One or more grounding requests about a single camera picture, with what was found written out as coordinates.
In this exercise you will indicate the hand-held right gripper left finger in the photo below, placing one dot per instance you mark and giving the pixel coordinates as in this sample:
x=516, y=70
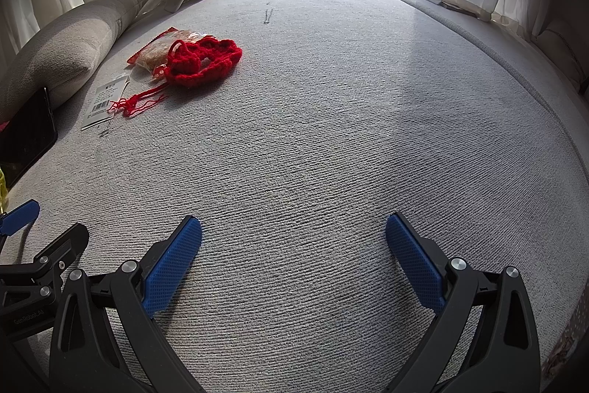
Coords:
x=177, y=257

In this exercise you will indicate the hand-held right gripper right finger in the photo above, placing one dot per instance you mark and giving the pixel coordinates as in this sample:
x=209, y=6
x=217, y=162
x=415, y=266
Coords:
x=414, y=262

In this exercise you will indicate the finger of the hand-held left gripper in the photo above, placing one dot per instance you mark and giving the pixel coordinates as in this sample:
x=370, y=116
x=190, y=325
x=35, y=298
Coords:
x=20, y=215
x=69, y=243

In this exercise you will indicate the black phone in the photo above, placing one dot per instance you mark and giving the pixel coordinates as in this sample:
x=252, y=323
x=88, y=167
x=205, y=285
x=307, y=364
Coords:
x=27, y=135

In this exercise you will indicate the white paper tag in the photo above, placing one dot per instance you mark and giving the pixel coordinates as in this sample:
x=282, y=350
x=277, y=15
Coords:
x=103, y=103

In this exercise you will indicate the grey long cushion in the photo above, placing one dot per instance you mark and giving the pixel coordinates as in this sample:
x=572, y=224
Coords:
x=64, y=47

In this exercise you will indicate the red knitted yarn piece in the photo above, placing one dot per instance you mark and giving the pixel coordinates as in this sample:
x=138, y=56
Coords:
x=198, y=61

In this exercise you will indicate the clear red snack packet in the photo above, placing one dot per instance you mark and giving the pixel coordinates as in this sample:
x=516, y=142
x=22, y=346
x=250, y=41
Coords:
x=152, y=54

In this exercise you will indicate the thin metal hairpin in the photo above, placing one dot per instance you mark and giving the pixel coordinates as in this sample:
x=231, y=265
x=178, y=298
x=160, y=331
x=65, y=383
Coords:
x=268, y=16

